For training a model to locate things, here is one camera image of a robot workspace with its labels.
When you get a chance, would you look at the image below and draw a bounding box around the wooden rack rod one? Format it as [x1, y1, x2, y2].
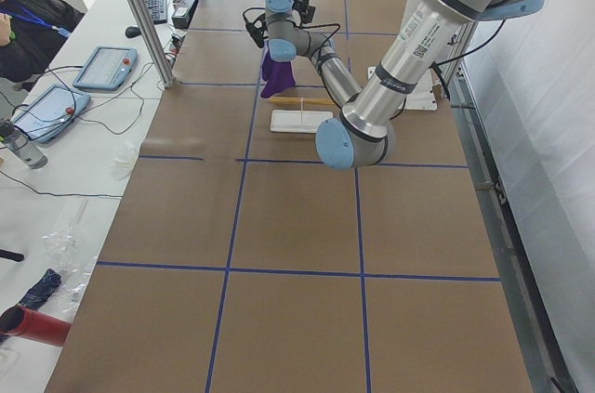
[270, 95, 332, 104]

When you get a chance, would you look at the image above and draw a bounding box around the purple microfibre towel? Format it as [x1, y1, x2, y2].
[260, 51, 296, 98]

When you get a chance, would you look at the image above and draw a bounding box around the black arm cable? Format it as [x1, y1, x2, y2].
[242, 6, 340, 44]

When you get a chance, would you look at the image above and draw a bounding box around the clear water bottle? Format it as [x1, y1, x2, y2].
[0, 119, 47, 169]

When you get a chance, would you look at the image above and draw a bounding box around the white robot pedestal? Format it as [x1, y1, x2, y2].
[378, 70, 437, 116]

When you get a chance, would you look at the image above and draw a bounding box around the black power box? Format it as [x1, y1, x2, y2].
[171, 0, 199, 30]

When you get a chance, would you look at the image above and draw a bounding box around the clear plastic wrap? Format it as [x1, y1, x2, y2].
[42, 199, 97, 322]

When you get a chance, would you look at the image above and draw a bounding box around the aluminium frame post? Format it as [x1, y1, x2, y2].
[126, 0, 175, 88]

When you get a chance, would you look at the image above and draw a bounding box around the black computer mouse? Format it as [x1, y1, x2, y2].
[125, 26, 140, 38]

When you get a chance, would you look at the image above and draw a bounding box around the black keyboard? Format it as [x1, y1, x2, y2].
[143, 0, 168, 24]

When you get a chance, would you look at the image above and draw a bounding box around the blue teach pendant far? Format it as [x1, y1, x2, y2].
[73, 46, 139, 91]

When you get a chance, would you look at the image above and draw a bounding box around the folded dark blue umbrella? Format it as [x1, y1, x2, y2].
[19, 269, 61, 310]

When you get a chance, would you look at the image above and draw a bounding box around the white rack base tray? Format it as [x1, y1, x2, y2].
[270, 110, 334, 134]

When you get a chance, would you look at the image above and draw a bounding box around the black jacket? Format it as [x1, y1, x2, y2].
[1, 0, 85, 83]

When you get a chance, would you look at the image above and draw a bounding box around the blue teach pendant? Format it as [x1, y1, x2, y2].
[12, 85, 91, 143]
[73, 46, 139, 91]

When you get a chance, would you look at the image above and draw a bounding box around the blue teach pendant near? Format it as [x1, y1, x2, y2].
[12, 85, 91, 143]

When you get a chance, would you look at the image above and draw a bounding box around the wooden rack rod two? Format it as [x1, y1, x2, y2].
[270, 98, 334, 108]

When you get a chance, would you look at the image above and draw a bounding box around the red cylinder tube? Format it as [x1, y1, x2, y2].
[1, 305, 71, 347]

